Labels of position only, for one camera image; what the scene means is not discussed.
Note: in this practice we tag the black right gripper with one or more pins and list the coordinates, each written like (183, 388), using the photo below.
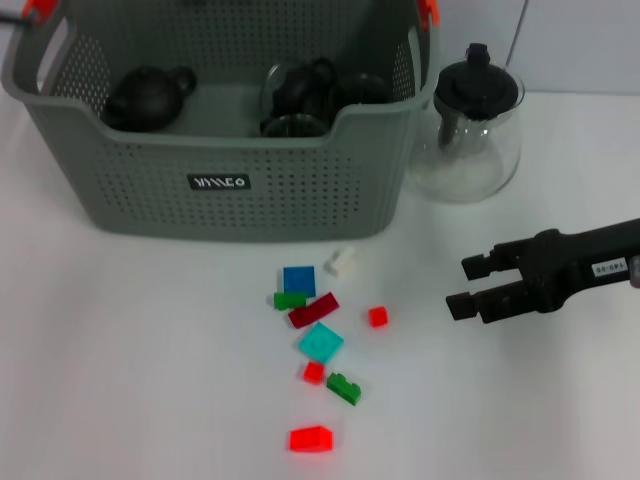
(580, 260)

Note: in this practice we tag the glass teacup black sleeve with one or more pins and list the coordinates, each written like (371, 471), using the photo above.
(360, 92)
(292, 127)
(300, 87)

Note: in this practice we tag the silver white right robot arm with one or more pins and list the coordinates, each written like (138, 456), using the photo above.
(635, 272)

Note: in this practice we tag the grey-green perforated storage bin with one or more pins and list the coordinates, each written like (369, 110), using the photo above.
(300, 200)

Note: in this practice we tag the clear glass teapot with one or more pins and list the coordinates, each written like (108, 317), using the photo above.
(460, 170)

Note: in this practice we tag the small red toy brick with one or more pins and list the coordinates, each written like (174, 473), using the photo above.
(314, 373)
(378, 316)

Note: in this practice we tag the white toy brick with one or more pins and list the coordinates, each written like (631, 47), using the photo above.
(340, 261)

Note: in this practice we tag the dark red long brick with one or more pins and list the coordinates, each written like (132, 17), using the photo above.
(315, 310)

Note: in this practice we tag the teal square flat brick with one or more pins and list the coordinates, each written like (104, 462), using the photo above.
(321, 342)

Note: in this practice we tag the green toy brick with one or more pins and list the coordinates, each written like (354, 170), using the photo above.
(344, 389)
(290, 301)

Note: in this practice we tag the black glass teapot lid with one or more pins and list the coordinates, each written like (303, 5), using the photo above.
(475, 85)

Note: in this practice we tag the blue square flat brick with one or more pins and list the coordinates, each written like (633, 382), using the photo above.
(300, 277)

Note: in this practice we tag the large red toy brick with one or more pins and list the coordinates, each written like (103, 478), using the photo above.
(310, 439)

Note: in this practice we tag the black clay teapot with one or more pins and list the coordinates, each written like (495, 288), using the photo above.
(145, 97)

